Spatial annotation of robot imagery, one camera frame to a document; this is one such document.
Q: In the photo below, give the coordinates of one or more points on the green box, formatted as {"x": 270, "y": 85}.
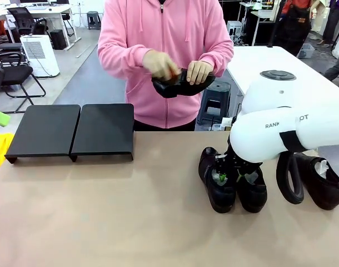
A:
{"x": 0, "y": 118}

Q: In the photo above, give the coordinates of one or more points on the black computer tower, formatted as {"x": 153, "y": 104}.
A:
{"x": 58, "y": 39}

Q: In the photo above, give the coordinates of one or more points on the white office desk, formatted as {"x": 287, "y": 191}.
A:
{"x": 47, "y": 11}

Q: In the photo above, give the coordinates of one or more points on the black mesh desk chair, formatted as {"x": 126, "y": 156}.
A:
{"x": 23, "y": 19}

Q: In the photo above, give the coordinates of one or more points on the grey plastic bin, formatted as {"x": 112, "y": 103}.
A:
{"x": 306, "y": 51}

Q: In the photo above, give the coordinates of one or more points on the white computer case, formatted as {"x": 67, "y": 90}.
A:
{"x": 234, "y": 30}

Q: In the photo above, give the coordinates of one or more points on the person in purple top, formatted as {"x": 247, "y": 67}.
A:
{"x": 334, "y": 19}

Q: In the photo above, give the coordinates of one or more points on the white air purifier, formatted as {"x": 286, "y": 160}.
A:
{"x": 40, "y": 55}

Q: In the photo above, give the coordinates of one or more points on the person in dark trousers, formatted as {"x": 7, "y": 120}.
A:
{"x": 336, "y": 71}

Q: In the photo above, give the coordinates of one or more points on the grey plastic stool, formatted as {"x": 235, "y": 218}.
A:
{"x": 214, "y": 97}

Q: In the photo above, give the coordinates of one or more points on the white workbench desk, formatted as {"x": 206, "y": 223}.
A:
{"x": 262, "y": 15}

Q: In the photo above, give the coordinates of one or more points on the black metal shoe stand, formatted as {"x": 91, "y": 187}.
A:
{"x": 102, "y": 130}
{"x": 44, "y": 130}

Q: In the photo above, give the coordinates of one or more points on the person's left hand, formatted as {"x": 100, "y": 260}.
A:
{"x": 200, "y": 72}

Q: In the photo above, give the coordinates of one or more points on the person's left forearm pink sleeve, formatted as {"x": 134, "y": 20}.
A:
{"x": 222, "y": 54}

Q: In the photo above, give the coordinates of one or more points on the white table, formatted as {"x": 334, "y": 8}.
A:
{"x": 255, "y": 61}

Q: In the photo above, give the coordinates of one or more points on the person in pink hoodie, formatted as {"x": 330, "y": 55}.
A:
{"x": 164, "y": 27}

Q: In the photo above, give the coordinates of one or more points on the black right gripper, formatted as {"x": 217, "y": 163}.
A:
{"x": 236, "y": 161}

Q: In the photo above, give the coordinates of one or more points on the yellow cloth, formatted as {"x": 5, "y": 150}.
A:
{"x": 0, "y": 150}

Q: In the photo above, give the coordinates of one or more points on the person's right forearm pink sleeve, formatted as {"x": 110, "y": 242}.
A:
{"x": 119, "y": 57}

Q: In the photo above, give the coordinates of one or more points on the person's right hand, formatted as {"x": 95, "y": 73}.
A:
{"x": 161, "y": 65}

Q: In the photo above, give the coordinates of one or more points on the person in black apron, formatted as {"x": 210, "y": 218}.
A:
{"x": 297, "y": 25}

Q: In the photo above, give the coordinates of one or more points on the dark small stool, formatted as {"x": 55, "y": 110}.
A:
{"x": 93, "y": 19}

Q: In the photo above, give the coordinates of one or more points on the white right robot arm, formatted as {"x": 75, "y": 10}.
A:
{"x": 258, "y": 139}

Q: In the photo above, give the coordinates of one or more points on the black leather shoe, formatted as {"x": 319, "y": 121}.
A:
{"x": 175, "y": 89}
{"x": 222, "y": 200}
{"x": 325, "y": 194}
{"x": 253, "y": 198}

